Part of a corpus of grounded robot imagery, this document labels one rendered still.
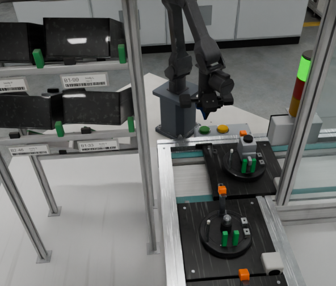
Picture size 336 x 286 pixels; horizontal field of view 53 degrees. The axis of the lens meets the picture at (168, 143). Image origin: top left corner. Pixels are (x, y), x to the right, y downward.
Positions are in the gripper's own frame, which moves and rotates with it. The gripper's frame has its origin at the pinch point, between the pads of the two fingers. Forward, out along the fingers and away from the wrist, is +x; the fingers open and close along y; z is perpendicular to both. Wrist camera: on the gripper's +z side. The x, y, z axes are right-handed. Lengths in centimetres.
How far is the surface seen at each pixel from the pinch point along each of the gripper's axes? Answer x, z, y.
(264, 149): 7.9, 13.8, 19.0
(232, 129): 9.0, 0.2, 10.7
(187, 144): 9.0, 7.4, -7.3
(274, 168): 7.9, 23.3, 19.6
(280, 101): 106, -157, 99
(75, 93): -32, 35, -36
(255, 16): 69, -276, 102
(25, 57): -43, 39, -42
